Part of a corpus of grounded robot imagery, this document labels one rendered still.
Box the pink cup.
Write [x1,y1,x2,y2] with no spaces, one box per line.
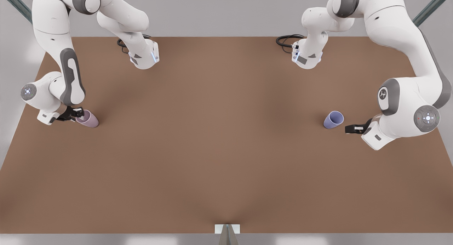
[76,110,99,128]

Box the black cable loop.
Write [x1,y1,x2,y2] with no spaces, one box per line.
[276,34,306,54]
[117,34,152,54]

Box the purple cup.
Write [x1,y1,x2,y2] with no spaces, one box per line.
[323,111,344,130]

